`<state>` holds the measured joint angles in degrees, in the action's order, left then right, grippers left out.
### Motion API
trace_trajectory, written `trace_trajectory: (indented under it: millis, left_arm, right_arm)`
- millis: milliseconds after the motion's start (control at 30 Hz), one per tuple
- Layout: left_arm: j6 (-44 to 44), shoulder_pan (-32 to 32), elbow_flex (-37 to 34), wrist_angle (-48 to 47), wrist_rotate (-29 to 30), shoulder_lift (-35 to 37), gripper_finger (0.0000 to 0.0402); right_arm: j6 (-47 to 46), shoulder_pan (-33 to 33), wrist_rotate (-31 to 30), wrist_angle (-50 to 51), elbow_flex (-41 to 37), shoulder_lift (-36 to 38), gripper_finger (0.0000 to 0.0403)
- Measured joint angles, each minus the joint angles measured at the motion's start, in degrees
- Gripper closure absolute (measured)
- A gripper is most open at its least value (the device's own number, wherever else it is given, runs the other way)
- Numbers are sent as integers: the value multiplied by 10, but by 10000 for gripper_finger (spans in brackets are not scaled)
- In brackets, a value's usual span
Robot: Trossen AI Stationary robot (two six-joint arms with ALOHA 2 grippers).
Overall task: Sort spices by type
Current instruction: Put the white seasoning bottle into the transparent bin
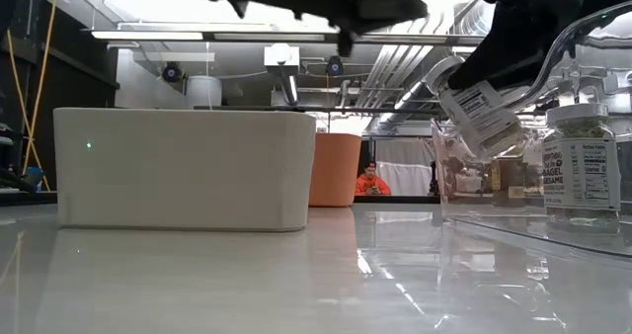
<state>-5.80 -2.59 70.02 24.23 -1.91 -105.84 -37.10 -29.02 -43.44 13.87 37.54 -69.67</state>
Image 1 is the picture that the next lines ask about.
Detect person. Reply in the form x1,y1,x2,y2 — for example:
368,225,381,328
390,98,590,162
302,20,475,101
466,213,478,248
354,160,393,198

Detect yellow cable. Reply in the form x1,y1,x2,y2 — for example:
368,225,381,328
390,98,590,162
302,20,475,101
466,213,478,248
5,0,61,193

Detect black dome camera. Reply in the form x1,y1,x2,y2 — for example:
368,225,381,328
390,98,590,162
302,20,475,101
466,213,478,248
161,61,186,85
325,54,346,78

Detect clear plastic bin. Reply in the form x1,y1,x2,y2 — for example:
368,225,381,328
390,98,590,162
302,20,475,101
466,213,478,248
430,0,632,259

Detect white cylinder tank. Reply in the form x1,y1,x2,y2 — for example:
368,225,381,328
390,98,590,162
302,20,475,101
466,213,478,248
185,74,224,110

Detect white plastic bin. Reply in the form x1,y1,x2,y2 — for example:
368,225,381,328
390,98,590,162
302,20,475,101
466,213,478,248
52,107,318,233

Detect white curtain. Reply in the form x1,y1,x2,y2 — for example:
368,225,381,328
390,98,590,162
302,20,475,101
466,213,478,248
373,137,436,198

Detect orange plastic bin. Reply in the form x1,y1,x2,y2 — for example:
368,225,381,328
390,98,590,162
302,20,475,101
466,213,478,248
308,131,363,209

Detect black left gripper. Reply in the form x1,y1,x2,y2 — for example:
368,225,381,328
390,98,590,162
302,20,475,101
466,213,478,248
185,0,431,59

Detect ceiling strip light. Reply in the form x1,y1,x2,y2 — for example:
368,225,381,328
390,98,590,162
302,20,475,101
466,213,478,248
90,29,205,42
212,32,328,42

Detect white-lid spice jar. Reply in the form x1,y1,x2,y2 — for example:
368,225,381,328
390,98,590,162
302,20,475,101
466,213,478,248
424,54,526,163
540,102,624,223

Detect silver ventilation ducts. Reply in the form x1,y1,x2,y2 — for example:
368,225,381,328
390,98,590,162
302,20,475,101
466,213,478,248
354,0,496,133

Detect white ceiling box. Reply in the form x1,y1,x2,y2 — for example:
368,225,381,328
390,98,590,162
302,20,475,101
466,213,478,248
263,42,301,69

